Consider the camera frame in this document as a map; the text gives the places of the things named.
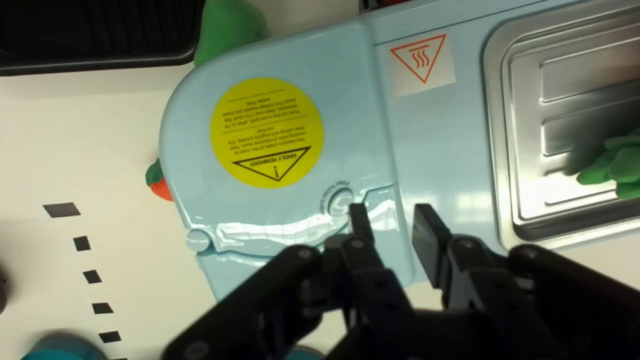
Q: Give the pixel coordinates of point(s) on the light blue toy oven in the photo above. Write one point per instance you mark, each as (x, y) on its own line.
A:
(433, 147)

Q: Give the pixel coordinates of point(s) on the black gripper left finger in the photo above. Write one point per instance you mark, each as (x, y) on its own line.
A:
(320, 307)

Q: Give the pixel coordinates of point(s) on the silver griddle plate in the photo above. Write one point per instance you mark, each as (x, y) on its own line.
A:
(566, 101)

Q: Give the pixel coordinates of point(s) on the small black tape square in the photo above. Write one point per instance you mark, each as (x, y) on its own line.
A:
(83, 242)

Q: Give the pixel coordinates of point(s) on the green toy vegetable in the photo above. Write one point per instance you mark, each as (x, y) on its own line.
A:
(226, 30)

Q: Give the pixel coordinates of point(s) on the red triangle heat sticker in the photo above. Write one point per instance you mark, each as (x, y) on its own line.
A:
(421, 63)

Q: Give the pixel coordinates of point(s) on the teal toy kettle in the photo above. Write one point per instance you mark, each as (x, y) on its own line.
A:
(67, 349)

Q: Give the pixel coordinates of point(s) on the round yellow warning sticker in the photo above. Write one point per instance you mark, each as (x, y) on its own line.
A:
(267, 133)

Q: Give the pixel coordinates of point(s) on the red toy strawberry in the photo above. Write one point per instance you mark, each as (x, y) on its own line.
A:
(158, 181)

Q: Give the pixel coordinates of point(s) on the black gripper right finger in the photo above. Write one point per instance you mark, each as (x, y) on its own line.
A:
(521, 307)

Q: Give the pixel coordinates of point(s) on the round blue oven button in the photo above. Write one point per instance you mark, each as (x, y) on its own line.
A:
(337, 199)

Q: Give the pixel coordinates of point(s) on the black tape strip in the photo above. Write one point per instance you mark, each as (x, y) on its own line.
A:
(60, 211)

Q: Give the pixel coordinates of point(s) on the black ridged tray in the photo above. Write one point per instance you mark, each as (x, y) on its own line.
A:
(92, 30)

